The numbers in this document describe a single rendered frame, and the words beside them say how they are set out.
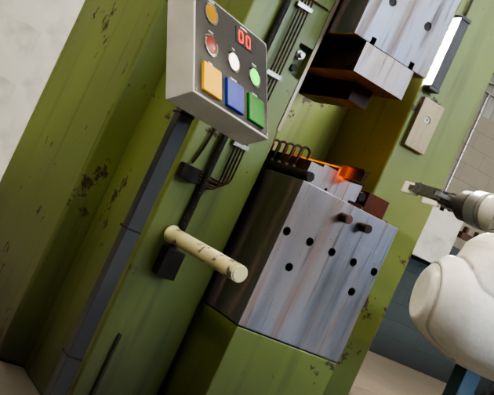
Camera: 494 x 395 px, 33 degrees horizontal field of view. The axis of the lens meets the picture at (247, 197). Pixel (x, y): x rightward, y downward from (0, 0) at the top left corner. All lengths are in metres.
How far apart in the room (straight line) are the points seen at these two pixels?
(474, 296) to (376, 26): 1.33
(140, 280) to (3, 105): 5.19
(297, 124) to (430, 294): 1.69
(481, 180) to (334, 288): 7.69
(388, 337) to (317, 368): 7.30
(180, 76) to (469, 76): 1.26
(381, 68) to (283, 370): 0.93
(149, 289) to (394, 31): 1.04
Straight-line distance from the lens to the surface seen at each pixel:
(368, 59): 2.50
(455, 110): 2.90
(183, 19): 2.01
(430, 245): 9.65
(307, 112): 2.96
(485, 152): 10.09
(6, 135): 7.50
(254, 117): 2.11
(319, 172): 2.44
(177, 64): 1.97
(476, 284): 1.33
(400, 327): 9.87
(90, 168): 2.77
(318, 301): 2.47
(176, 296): 2.47
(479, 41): 2.94
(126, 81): 2.78
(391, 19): 2.54
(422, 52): 2.61
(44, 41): 7.53
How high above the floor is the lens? 0.74
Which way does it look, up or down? 2 degrees up
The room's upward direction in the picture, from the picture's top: 25 degrees clockwise
